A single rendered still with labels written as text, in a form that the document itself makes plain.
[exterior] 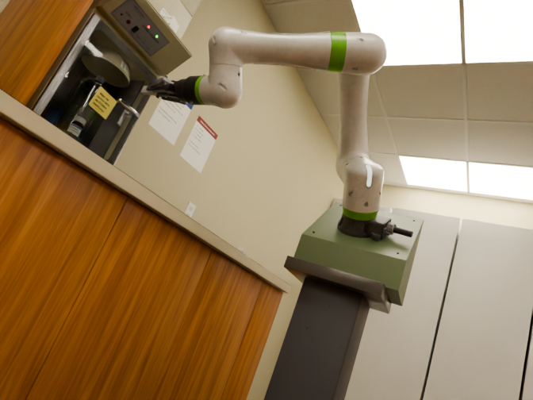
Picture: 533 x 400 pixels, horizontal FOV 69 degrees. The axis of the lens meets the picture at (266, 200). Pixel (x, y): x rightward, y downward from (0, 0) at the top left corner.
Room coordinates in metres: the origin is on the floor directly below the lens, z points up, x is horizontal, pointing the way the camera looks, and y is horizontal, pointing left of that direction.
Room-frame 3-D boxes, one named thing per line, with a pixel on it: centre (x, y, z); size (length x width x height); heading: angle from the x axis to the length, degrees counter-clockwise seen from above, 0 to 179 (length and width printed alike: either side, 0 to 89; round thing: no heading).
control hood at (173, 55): (1.17, 0.59, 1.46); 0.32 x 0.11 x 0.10; 146
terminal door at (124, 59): (1.20, 0.63, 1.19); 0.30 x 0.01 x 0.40; 146
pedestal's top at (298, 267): (1.35, -0.35, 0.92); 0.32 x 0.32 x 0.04; 62
